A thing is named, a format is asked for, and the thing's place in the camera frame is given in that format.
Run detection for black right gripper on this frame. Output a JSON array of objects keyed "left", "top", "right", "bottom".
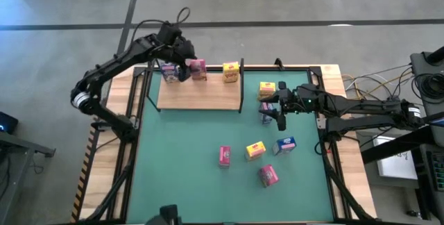
[{"left": 259, "top": 81, "right": 313, "bottom": 122}]

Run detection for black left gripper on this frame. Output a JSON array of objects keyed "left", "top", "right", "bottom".
[{"left": 164, "top": 37, "right": 197, "bottom": 83}]

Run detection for blue cereal box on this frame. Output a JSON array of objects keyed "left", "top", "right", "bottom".
[
  {"left": 258, "top": 101, "right": 278, "bottom": 126},
  {"left": 272, "top": 136, "right": 298, "bottom": 156},
  {"left": 160, "top": 62, "right": 181, "bottom": 84}
]

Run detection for pink cereal box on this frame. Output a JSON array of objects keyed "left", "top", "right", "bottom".
[
  {"left": 219, "top": 145, "right": 232, "bottom": 169},
  {"left": 189, "top": 58, "right": 208, "bottom": 82},
  {"left": 257, "top": 164, "right": 280, "bottom": 188}
]

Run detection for yellow cereal box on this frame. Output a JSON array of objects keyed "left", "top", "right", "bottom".
[
  {"left": 257, "top": 81, "right": 277, "bottom": 101},
  {"left": 245, "top": 140, "right": 267, "bottom": 162},
  {"left": 222, "top": 61, "right": 241, "bottom": 83}
]

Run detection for wooden board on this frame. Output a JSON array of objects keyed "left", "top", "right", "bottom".
[{"left": 145, "top": 57, "right": 246, "bottom": 114}]

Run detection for green table mat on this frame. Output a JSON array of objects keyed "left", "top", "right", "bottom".
[{"left": 126, "top": 70, "right": 336, "bottom": 223}]

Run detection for black side desk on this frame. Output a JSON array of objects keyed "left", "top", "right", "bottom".
[{"left": 360, "top": 124, "right": 444, "bottom": 221}]

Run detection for white board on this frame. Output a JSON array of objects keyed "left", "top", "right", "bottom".
[{"left": 373, "top": 134, "right": 419, "bottom": 181}]

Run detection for black boxy device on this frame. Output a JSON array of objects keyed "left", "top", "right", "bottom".
[{"left": 145, "top": 203, "right": 183, "bottom": 225}]

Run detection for yellow black hazard tape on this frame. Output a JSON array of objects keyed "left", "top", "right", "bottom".
[{"left": 70, "top": 127, "right": 98, "bottom": 223}]

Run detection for grey equipment stand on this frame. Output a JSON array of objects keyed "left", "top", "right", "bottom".
[{"left": 409, "top": 46, "right": 444, "bottom": 115}]

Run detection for black keyboard blue keys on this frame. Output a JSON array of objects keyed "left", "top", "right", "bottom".
[{"left": 425, "top": 150, "right": 444, "bottom": 193}]

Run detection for grey metal desk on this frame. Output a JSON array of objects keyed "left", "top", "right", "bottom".
[{"left": 0, "top": 131, "right": 56, "bottom": 225}]

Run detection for black computer case blue lights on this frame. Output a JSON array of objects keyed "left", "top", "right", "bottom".
[{"left": 0, "top": 111, "right": 19, "bottom": 135}]

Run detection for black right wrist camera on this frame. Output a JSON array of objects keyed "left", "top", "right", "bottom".
[{"left": 276, "top": 113, "right": 288, "bottom": 132}]

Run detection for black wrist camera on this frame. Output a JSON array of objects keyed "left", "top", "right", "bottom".
[
  {"left": 276, "top": 113, "right": 288, "bottom": 132},
  {"left": 159, "top": 22, "right": 183, "bottom": 42}
]

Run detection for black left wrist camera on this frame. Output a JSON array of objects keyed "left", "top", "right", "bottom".
[{"left": 159, "top": 22, "right": 183, "bottom": 42}]

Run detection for black metal table frame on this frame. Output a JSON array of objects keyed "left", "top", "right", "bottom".
[{"left": 71, "top": 64, "right": 379, "bottom": 225}]

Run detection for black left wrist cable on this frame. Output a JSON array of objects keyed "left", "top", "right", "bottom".
[{"left": 131, "top": 6, "right": 191, "bottom": 45}]

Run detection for yellow cable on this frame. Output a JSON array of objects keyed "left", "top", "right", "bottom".
[{"left": 341, "top": 68, "right": 413, "bottom": 96}]

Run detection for black cable coil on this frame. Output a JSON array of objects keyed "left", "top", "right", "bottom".
[{"left": 411, "top": 73, "right": 444, "bottom": 100}]

